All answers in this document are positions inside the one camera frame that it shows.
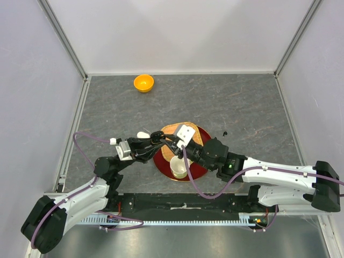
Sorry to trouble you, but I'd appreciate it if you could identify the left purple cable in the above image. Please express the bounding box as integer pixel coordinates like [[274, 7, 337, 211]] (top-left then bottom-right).
[[30, 131, 145, 250]]

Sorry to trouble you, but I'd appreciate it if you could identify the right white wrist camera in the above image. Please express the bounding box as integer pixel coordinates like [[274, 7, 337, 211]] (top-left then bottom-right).
[[174, 124, 196, 148]]

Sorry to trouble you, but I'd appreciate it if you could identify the red round plate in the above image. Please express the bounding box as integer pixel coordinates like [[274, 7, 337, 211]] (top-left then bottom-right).
[[153, 126, 211, 182]]

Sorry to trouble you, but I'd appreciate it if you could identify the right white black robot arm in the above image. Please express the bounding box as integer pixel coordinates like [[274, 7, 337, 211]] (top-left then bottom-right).
[[161, 134, 343, 212]]

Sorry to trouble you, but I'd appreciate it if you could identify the cream mug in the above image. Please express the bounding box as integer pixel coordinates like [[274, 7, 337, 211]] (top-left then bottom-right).
[[170, 156, 191, 179]]

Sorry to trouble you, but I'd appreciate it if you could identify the black earbud charging case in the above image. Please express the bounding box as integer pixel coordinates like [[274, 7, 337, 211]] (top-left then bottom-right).
[[150, 131, 165, 145]]

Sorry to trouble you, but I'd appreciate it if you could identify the white slotted cable duct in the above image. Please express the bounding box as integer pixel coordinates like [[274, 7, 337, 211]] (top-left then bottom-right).
[[77, 213, 267, 227]]

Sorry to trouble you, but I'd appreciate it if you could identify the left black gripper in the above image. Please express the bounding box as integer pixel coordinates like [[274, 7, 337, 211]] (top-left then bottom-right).
[[114, 136, 164, 174]]

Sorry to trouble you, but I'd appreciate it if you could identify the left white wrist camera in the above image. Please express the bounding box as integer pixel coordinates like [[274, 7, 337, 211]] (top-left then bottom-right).
[[110, 138, 133, 161]]

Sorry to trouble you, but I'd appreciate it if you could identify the woven bamboo tray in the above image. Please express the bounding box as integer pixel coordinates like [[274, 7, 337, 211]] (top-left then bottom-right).
[[161, 122, 203, 162]]

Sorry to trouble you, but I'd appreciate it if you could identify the white earbud charging case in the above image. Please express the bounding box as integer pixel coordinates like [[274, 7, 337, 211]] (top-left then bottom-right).
[[137, 131, 151, 139]]

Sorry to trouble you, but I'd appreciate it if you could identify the orange bowl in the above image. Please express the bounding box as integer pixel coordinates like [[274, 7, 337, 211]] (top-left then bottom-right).
[[133, 74, 154, 93]]

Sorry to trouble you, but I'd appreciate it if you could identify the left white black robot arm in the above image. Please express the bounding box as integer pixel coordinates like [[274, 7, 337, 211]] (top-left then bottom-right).
[[20, 131, 164, 254]]

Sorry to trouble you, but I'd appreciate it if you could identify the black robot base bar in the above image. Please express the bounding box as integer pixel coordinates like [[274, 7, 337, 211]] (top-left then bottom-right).
[[104, 193, 265, 213]]

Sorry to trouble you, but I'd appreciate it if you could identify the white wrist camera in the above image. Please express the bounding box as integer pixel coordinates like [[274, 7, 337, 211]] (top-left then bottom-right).
[[110, 138, 133, 161], [174, 124, 196, 148]]

